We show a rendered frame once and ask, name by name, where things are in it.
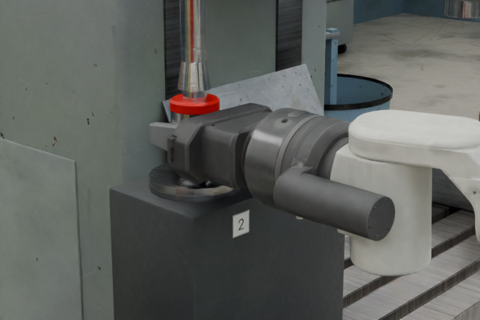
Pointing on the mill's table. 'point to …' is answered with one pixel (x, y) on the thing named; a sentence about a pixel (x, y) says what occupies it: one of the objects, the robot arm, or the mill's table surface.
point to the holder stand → (218, 255)
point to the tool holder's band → (213, 104)
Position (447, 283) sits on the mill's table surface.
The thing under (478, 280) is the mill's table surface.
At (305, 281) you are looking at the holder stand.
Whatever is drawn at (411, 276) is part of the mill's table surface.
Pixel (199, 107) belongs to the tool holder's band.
